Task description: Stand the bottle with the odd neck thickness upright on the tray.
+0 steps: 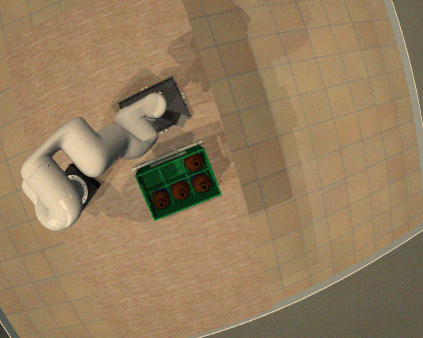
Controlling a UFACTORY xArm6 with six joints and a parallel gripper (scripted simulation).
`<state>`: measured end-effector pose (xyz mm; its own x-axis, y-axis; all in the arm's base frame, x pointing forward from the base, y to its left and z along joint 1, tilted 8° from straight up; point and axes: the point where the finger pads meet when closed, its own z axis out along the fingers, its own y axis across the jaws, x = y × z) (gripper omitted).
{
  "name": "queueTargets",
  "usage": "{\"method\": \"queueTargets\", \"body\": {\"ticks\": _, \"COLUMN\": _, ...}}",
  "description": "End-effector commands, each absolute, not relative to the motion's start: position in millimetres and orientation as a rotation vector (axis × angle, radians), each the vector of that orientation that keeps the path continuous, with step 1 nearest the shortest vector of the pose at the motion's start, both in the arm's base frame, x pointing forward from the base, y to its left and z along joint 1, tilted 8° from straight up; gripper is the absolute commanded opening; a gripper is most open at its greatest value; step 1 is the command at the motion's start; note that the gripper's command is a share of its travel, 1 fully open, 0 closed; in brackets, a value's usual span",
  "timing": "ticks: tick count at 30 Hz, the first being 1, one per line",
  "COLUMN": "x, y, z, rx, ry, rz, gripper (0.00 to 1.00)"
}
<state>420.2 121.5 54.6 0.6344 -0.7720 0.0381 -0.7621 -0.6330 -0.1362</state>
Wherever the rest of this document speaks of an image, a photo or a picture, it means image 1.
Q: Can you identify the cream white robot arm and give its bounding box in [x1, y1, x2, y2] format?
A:
[21, 91, 188, 231]

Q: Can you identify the dark green crate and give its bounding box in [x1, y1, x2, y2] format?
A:
[137, 144, 222, 218]

